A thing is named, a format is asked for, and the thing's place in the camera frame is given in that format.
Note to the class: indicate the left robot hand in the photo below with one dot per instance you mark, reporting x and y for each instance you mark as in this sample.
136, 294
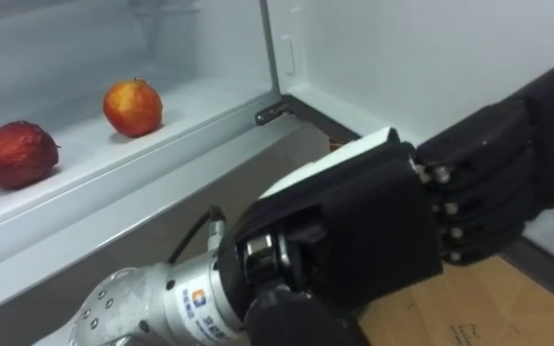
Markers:
373, 226

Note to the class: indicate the white fridge door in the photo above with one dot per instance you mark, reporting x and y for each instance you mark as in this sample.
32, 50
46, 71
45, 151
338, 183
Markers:
431, 62

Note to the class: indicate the brown cardboard box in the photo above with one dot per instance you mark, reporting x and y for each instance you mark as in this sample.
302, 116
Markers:
488, 307

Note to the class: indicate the grey fridge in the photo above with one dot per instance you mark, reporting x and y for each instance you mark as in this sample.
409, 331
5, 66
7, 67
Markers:
128, 202

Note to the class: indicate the red yellow apple soft toy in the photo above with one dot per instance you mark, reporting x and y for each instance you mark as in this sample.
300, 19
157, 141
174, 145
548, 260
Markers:
133, 108

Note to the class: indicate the dark red apple soft toy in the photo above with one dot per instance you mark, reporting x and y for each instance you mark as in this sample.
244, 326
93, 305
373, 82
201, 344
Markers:
16, 155

